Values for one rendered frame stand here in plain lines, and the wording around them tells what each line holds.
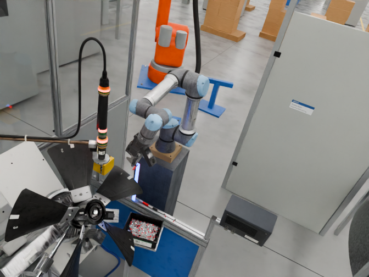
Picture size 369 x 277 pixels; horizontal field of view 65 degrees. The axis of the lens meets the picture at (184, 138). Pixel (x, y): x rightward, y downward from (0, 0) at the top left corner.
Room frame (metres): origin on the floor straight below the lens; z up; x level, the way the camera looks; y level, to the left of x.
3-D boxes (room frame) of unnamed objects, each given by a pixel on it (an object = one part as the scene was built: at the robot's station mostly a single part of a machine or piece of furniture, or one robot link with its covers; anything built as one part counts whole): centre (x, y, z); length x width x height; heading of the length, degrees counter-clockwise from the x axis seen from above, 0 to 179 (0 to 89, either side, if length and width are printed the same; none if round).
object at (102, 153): (0.97, 0.34, 1.66); 0.04 x 0.04 x 0.46
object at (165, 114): (1.26, 0.15, 1.57); 0.11 x 0.11 x 0.08; 71
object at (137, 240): (1.11, 0.12, 0.85); 0.22 x 0.17 x 0.07; 88
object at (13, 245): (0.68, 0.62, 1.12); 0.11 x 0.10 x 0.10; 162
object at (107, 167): (1.41, 0.51, 1.02); 0.16 x 0.10 x 0.11; 72
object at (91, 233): (0.94, 0.35, 0.91); 0.12 x 0.08 x 0.12; 72
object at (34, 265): (0.67, 0.52, 1.03); 0.15 x 0.10 x 0.14; 72
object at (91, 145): (0.97, 0.35, 1.50); 0.09 x 0.07 x 0.10; 107
